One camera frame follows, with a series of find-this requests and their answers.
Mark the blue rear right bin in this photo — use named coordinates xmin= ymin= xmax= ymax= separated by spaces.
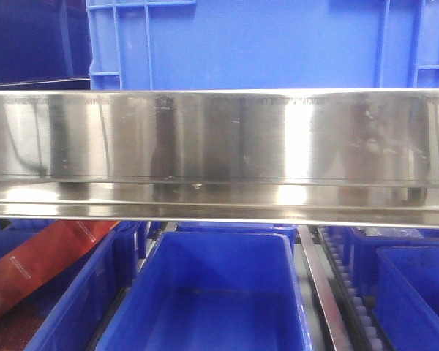
xmin=343 ymin=227 xmax=439 ymax=296

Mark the red foil package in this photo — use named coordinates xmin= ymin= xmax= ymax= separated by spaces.
xmin=0 ymin=219 xmax=119 ymax=317

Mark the blue centre bin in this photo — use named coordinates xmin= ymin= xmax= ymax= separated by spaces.
xmin=97 ymin=232 xmax=313 ymax=350

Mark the white roller track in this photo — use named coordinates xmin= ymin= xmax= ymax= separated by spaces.
xmin=317 ymin=226 xmax=389 ymax=350

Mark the steel shelf front rail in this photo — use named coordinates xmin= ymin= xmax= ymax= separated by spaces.
xmin=0 ymin=88 xmax=439 ymax=228

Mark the blue left bin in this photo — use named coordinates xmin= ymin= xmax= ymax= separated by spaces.
xmin=0 ymin=221 xmax=146 ymax=350

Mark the blue bin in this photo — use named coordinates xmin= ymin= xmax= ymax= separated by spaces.
xmin=343 ymin=227 xmax=439 ymax=296
xmin=0 ymin=221 xmax=146 ymax=350
xmin=374 ymin=246 xmax=439 ymax=350
xmin=97 ymin=232 xmax=313 ymax=350

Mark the large blue upper crate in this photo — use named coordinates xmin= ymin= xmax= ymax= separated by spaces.
xmin=86 ymin=1 xmax=439 ymax=90

